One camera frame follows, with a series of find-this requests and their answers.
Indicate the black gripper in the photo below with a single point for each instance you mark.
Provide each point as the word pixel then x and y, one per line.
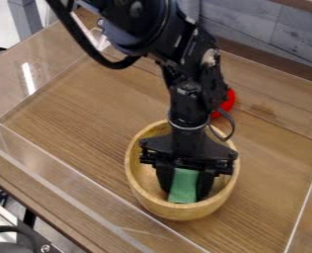
pixel 188 147

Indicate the green rectangular stick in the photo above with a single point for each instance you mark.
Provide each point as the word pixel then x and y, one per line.
pixel 183 187

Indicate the brown wooden bowl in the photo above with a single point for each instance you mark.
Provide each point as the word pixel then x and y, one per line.
pixel 151 197

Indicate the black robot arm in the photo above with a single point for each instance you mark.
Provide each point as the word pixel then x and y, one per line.
pixel 152 28

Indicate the red toy strawberry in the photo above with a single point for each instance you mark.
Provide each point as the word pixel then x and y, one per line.
pixel 227 105

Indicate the black device at corner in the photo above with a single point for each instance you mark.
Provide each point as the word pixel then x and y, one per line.
pixel 28 241

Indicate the clear acrylic front wall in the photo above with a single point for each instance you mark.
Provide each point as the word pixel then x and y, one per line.
pixel 96 219

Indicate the clear acrylic corner bracket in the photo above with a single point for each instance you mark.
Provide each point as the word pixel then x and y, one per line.
pixel 94 35

